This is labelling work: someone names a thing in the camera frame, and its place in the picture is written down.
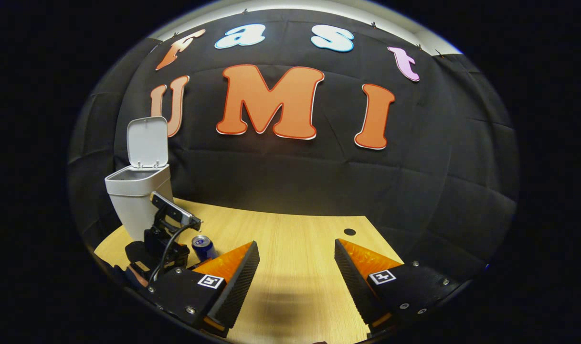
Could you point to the wooden desktop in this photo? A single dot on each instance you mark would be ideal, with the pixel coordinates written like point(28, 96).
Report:
point(290, 248)

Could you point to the black backdrop cloth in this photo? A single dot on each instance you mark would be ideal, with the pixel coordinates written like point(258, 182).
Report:
point(295, 177)

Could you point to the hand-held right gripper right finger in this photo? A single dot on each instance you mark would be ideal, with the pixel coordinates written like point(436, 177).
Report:
point(357, 286)

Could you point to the white desktop garbage bin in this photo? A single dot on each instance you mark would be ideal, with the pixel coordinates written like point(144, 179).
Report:
point(137, 191)

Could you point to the blue pop can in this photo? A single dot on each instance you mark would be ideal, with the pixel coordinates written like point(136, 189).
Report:
point(203, 248)

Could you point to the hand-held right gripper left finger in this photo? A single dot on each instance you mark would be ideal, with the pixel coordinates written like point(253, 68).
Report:
point(235, 286)

